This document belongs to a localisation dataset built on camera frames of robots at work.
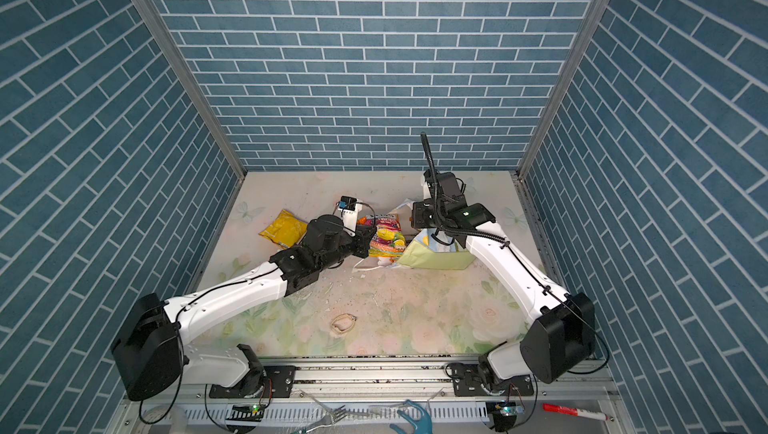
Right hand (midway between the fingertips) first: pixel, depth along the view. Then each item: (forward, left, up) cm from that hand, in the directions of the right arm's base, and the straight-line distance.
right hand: (413, 207), depth 81 cm
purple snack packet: (-7, +8, -18) cm, 21 cm away
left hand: (-7, +9, -1) cm, 11 cm away
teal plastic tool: (-46, -5, -22) cm, 51 cm away
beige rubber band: (-23, +18, -22) cm, 37 cm away
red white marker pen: (-41, -41, -23) cm, 62 cm away
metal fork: (-47, +16, -21) cm, 54 cm away
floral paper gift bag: (-10, -3, -4) cm, 12 cm away
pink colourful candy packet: (-8, +6, -5) cm, 11 cm away
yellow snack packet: (+3, +43, -19) cm, 47 cm away
